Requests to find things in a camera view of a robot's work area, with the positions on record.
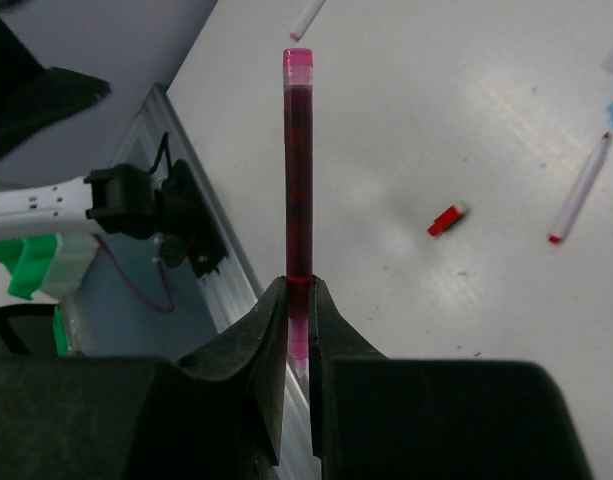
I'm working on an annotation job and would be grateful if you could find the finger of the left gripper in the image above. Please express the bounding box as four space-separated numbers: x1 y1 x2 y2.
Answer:
0 17 111 160

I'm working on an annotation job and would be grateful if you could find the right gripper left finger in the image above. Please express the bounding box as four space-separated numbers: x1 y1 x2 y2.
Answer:
0 277 287 479

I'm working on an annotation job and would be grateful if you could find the white pen red tip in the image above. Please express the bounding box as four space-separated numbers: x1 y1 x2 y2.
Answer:
548 132 612 245

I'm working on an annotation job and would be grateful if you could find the aluminium frame rail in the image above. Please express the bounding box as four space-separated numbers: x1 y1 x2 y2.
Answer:
126 84 321 479

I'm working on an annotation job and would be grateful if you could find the white pen pink tip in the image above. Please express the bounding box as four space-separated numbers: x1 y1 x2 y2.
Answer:
289 0 325 42

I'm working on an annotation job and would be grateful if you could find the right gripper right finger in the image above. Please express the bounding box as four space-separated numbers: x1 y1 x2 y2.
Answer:
309 278 592 479

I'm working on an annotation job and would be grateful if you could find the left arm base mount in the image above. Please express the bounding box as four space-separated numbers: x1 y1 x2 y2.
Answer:
149 132 228 278

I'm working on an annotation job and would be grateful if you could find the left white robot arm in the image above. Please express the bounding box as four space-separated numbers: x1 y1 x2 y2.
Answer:
0 1 163 240

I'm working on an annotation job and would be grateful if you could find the green plastic part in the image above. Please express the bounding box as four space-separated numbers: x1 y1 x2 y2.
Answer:
0 233 98 356

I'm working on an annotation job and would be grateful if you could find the red pen cap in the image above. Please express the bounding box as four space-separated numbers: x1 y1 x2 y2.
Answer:
427 202 469 237

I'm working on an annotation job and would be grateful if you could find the dark red pen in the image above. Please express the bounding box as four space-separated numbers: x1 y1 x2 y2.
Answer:
283 48 313 377

